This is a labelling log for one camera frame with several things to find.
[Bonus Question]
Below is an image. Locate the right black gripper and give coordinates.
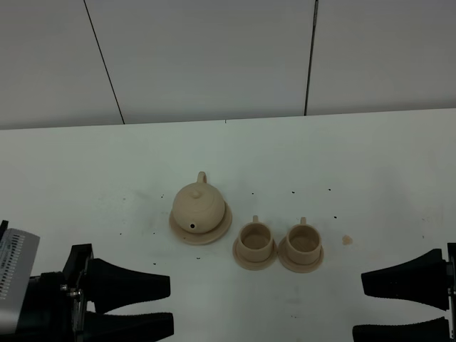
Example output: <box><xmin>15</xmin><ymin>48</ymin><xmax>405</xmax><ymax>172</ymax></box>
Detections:
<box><xmin>352</xmin><ymin>243</ymin><xmax>455</xmax><ymax>342</ymax></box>

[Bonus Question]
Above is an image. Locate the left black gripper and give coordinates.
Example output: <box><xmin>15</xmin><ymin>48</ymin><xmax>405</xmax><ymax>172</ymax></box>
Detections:
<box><xmin>14</xmin><ymin>244</ymin><xmax>174</xmax><ymax>342</ymax></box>

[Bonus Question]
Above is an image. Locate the beige teapot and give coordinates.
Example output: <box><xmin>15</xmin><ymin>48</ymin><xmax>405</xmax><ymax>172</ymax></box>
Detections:
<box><xmin>172</xmin><ymin>171</ymin><xmax>226</xmax><ymax>234</ymax></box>

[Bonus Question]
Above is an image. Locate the beige teapot saucer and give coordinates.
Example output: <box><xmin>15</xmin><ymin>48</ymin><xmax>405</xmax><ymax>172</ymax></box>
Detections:
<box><xmin>169</xmin><ymin>203</ymin><xmax>232</xmax><ymax>245</ymax></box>

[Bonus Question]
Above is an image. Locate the left teacup saucer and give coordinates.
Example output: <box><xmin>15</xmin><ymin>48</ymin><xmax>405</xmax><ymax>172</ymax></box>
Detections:
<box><xmin>232</xmin><ymin>239</ymin><xmax>277</xmax><ymax>271</ymax></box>

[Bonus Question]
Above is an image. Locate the teacup saucer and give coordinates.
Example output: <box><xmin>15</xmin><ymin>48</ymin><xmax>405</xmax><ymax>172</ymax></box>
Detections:
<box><xmin>278</xmin><ymin>238</ymin><xmax>324</xmax><ymax>274</ymax></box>
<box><xmin>232</xmin><ymin>239</ymin><xmax>277</xmax><ymax>271</ymax></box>

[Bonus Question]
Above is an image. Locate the right beige teacup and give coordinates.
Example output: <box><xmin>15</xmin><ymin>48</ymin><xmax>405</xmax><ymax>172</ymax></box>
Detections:
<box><xmin>285</xmin><ymin>217</ymin><xmax>323</xmax><ymax>264</ymax></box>

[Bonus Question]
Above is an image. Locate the beige teacup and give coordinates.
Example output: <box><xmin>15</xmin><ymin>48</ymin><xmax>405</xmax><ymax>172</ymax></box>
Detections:
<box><xmin>285</xmin><ymin>217</ymin><xmax>323</xmax><ymax>264</ymax></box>
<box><xmin>237</xmin><ymin>215</ymin><xmax>274</xmax><ymax>261</ymax></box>

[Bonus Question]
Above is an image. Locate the right teacup saucer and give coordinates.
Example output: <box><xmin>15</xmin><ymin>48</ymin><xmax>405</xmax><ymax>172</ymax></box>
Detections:
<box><xmin>278</xmin><ymin>238</ymin><xmax>324</xmax><ymax>274</ymax></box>

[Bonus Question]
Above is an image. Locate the left beige teacup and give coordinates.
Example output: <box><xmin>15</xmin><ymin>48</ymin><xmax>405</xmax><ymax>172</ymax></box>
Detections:
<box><xmin>237</xmin><ymin>215</ymin><xmax>274</xmax><ymax>261</ymax></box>

